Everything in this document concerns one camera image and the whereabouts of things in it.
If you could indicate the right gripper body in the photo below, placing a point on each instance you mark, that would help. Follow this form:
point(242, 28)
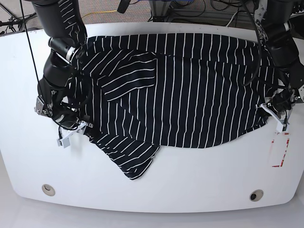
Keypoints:
point(60, 107)

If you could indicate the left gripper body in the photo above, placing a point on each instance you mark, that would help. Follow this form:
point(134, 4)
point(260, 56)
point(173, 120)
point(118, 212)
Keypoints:
point(282, 102)

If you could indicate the navy white striped T-shirt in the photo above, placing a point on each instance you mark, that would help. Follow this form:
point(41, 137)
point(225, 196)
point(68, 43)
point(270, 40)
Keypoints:
point(132, 146)

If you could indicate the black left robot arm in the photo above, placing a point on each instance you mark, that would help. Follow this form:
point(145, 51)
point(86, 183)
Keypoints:
point(280, 40)

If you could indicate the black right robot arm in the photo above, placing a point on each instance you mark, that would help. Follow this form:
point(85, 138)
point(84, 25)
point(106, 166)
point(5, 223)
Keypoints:
point(61, 21)

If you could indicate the red tape rectangle marking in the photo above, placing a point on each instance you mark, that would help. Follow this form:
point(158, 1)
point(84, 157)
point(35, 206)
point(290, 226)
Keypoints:
point(278, 149)

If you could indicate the black tripod stand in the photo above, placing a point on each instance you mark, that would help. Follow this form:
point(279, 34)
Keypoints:
point(11, 17)

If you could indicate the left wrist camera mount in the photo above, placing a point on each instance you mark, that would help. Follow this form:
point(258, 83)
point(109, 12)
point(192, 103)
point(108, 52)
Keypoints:
point(282, 125)

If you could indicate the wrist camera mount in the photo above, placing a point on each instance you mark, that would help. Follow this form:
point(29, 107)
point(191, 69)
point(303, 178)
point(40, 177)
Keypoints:
point(64, 134)
point(282, 125)

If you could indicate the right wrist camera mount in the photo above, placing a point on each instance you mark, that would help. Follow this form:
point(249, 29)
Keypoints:
point(64, 134)

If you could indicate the left table cable grommet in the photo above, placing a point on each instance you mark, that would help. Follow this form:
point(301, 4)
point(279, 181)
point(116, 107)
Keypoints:
point(48, 190)

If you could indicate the table cable grommet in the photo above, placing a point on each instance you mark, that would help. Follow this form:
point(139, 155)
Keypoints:
point(256, 195)
point(48, 190)

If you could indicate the right table cable grommet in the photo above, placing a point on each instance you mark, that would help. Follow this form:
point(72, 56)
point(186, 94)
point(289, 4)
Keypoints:
point(256, 195)

